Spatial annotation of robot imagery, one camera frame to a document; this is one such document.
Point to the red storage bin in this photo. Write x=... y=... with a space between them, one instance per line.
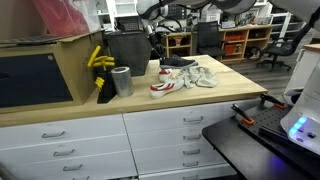
x=235 y=36

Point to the black clamp stand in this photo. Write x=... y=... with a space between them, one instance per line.
x=107 y=86

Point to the black mesh-back office chair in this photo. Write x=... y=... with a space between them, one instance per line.
x=209 y=38

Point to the white sneaker with red heel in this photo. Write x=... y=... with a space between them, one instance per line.
x=164 y=76

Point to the white sneaker with red stripe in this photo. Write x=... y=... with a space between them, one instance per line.
x=165 y=89

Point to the white drawer cabinet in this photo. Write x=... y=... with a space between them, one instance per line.
x=100 y=146

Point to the beige crumpled towel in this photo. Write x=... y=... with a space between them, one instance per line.
x=200 y=78

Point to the cardboard box with black panel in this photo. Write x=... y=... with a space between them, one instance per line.
x=33 y=76

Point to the wooden shelf unit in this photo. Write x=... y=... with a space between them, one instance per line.
x=246 y=30

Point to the white boxy machine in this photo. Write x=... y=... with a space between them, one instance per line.
x=213 y=16

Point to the black fabric bin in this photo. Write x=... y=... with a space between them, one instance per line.
x=131 y=50

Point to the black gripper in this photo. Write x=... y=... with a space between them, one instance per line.
x=154 y=37

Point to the red plastic bag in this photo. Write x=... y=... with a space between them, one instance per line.
x=56 y=15

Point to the black tool pegboard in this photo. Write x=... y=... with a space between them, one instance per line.
x=176 y=11

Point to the silver metal cylinder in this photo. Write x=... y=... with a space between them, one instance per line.
x=122 y=81

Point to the black office chair with armrests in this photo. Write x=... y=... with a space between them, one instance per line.
x=283 y=47

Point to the white shelving rack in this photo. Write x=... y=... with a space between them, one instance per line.
x=283 y=23

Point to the black side table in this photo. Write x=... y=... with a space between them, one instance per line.
x=240 y=150

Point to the dark flat keyboard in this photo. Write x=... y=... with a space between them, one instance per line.
x=30 y=40

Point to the white cabinet with wooden top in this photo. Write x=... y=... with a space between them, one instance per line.
x=301 y=71

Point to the clear plastic bin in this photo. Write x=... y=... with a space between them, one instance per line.
x=90 y=13

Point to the black perforated board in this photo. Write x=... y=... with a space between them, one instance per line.
x=270 y=120

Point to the orange storage bin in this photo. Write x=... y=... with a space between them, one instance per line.
x=230 y=49

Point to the black clamp with orange tip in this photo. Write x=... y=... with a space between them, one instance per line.
x=241 y=115
x=271 y=100

